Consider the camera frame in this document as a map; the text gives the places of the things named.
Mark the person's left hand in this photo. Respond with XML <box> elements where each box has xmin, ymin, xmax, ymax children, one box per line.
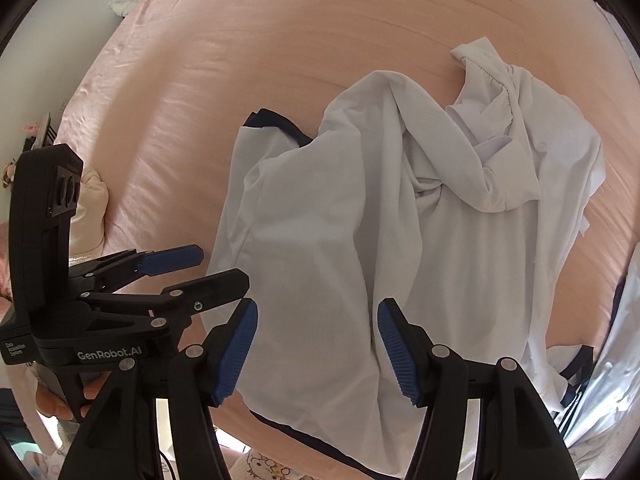
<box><xmin>35</xmin><ymin>372</ymin><xmax>112</xmax><ymax>422</ymax></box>

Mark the white jacket with navy stripes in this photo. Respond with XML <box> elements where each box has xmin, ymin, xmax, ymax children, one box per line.
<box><xmin>547</xmin><ymin>245</ymin><xmax>640</xmax><ymax>466</ymax></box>

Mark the bed with pink sheet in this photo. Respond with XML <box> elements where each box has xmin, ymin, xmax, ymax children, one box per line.
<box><xmin>52</xmin><ymin>0</ymin><xmax>640</xmax><ymax>480</ymax></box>

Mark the cream plush cushion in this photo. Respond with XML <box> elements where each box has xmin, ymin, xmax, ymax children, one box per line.
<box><xmin>67</xmin><ymin>167</ymin><xmax>110</xmax><ymax>266</ymax></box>

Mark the white T-shirt with navy collar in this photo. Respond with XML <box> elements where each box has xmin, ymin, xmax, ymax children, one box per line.
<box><xmin>206</xmin><ymin>35</ymin><xmax>608</xmax><ymax>480</ymax></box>

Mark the dark slatted object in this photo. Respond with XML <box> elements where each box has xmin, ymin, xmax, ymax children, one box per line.
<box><xmin>31</xmin><ymin>111</ymin><xmax>65</xmax><ymax>150</ymax></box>

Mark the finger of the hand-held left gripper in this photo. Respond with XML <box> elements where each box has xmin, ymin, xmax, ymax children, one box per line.
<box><xmin>70</xmin><ymin>244</ymin><xmax>205</xmax><ymax>294</ymax></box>
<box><xmin>81</xmin><ymin>268</ymin><xmax>251</xmax><ymax>334</ymax></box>

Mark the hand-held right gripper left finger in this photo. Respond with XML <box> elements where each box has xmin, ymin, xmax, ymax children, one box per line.
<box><xmin>59</xmin><ymin>298</ymin><xmax>259</xmax><ymax>480</ymax></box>

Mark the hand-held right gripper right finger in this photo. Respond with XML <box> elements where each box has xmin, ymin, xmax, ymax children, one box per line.
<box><xmin>376</xmin><ymin>298</ymin><xmax>581</xmax><ymax>480</ymax></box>

